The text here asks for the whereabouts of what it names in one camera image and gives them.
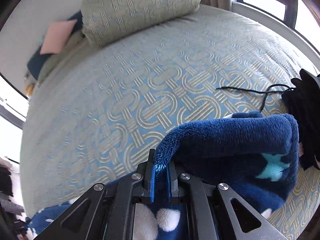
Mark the navy fleece Mickey pants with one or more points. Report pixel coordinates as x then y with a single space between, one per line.
232 174

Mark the patterned blue grey bedspread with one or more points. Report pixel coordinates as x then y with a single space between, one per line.
95 119

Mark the large patterned grey pillow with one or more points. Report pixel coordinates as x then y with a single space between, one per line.
105 21

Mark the flat grey pillow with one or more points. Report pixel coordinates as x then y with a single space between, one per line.
77 43

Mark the black garment with drawstring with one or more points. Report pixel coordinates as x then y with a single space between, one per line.
302 102

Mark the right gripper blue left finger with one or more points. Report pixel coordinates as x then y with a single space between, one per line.
150 177

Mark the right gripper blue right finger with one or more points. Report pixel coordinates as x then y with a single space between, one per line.
172 180

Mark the navy blue headboard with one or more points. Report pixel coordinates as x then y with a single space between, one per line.
37 60

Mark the pink square cushion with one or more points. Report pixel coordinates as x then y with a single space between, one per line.
56 37

